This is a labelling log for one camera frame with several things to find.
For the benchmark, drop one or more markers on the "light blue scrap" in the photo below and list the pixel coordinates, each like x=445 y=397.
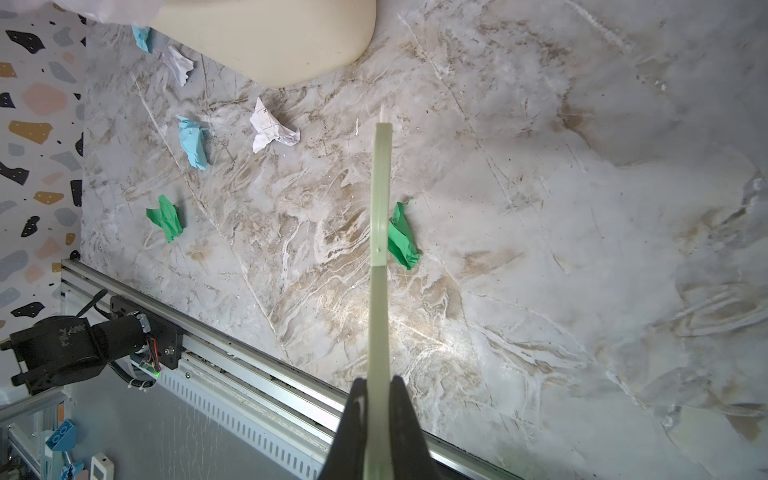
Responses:
x=142 y=37
x=191 y=137

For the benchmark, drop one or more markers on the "light blue scrap centre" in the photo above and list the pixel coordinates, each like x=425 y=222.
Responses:
x=191 y=137

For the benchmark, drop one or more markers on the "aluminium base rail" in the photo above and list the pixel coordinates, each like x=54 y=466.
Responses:
x=228 y=411

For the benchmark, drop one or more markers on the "pink plastic bin liner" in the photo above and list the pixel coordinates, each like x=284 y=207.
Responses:
x=125 y=12

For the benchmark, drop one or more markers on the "white scrap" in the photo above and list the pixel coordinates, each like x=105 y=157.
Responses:
x=269 y=129
x=179 y=65

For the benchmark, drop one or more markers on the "green hand brush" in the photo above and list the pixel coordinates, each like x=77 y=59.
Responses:
x=378 y=458

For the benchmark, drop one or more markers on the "cream trash bin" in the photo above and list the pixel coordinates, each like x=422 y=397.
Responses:
x=274 y=43

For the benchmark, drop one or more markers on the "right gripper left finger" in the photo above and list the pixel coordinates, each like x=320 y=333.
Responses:
x=345 y=460

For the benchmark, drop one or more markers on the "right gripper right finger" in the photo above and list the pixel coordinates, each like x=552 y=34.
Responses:
x=411 y=458

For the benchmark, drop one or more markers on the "green scrap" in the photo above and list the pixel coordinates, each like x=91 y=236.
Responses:
x=166 y=217
x=401 y=243

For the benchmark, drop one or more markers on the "light blue scrap far left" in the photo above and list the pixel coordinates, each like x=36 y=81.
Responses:
x=142 y=37

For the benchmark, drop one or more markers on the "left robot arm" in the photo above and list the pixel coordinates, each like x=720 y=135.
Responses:
x=135 y=343

